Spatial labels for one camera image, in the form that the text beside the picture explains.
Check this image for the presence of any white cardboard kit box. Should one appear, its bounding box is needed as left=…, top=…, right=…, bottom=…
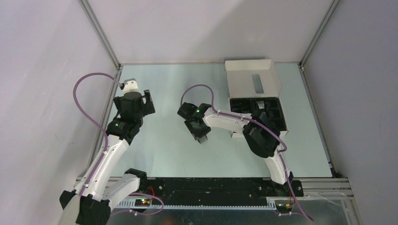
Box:
left=225, top=59, right=288, bottom=136

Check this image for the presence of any black comb attachment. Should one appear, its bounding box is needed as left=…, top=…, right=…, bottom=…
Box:
left=198, top=135, right=208, bottom=144

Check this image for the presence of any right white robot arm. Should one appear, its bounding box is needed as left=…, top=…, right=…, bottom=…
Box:
left=177, top=102, right=293, bottom=196

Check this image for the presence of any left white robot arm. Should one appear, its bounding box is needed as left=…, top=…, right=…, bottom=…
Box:
left=59, top=90, right=155, bottom=225

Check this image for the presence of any black plastic tray insert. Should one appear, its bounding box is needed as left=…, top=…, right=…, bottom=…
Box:
left=229, top=97, right=288, bottom=132

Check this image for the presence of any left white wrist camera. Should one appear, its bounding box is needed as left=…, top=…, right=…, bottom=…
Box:
left=122, top=78, right=140, bottom=94

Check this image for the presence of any aluminium frame post left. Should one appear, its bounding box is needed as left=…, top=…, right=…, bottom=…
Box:
left=78, top=0, right=121, bottom=69

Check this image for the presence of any aluminium frame post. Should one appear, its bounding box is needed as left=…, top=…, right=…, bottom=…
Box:
left=78, top=0, right=121, bottom=69
left=300, top=0, right=341, bottom=66

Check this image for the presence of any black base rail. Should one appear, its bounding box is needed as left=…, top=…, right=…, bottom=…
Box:
left=138, top=178, right=304, bottom=207

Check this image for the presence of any aluminium frame post right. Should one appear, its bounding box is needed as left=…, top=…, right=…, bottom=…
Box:
left=300, top=0, right=341, bottom=66

